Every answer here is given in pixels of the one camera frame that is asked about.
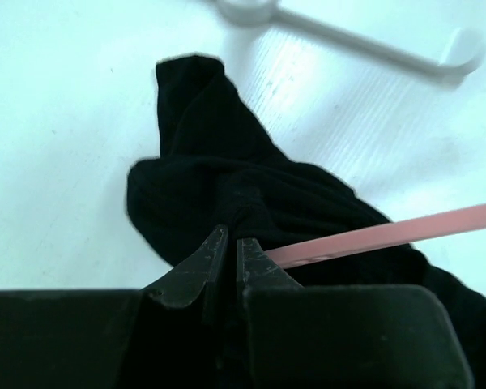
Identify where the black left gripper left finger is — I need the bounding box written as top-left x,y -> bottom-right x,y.
0,226 -> 228,388

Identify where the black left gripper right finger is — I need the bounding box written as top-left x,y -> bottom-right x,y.
236,238 -> 474,388

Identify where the black t shirt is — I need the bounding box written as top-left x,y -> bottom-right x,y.
125,51 -> 486,315

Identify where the pink hanger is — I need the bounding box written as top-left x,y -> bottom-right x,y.
266,204 -> 486,269

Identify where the silver clothes rack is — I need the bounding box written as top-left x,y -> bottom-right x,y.
215,1 -> 486,80

